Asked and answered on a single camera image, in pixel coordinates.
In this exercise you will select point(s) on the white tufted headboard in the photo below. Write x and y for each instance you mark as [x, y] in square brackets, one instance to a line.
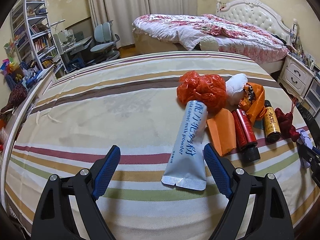
[256, 13]

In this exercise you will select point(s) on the floral quilt bed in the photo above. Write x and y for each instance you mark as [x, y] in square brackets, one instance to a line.
[233, 37]

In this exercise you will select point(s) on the beige curtains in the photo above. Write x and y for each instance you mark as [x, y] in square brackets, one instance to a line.
[122, 13]

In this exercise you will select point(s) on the red crumpled plastic bag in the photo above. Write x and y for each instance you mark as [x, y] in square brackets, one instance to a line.
[209, 89]

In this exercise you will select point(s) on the light blue powder sachet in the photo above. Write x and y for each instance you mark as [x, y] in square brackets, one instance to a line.
[185, 167]

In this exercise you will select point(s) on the white bed frame rail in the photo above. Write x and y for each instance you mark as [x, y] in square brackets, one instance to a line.
[46, 80]

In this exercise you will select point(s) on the white crumpled tissue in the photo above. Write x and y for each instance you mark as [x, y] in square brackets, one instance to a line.
[235, 88]

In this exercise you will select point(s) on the grey blue desk chair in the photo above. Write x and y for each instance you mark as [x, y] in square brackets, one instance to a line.
[106, 42]

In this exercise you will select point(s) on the orange crumpled wrapper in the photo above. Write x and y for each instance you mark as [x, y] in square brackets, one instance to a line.
[253, 103]

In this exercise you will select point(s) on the grey study desk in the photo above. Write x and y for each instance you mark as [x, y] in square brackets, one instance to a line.
[70, 45]

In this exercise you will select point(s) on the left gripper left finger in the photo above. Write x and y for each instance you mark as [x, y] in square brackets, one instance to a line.
[66, 201]

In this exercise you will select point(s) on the dark red foam net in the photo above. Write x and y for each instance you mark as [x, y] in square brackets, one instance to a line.
[285, 121]

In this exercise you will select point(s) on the orange paper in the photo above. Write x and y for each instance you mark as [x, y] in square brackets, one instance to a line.
[222, 132]

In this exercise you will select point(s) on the white bookshelf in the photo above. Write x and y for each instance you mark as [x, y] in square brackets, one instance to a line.
[34, 42]

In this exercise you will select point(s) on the white round footboard ornament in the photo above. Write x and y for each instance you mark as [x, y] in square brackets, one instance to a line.
[209, 44]

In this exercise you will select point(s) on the white nightstand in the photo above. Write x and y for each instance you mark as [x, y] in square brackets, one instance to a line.
[295, 77]

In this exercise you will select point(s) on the plastic drawer unit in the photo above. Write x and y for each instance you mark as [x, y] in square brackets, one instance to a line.
[311, 100]

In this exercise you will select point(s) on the red cylinder bottle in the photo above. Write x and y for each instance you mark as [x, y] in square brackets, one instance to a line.
[245, 137]

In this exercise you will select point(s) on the gold brown bottle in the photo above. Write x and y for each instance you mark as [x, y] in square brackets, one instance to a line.
[271, 126]

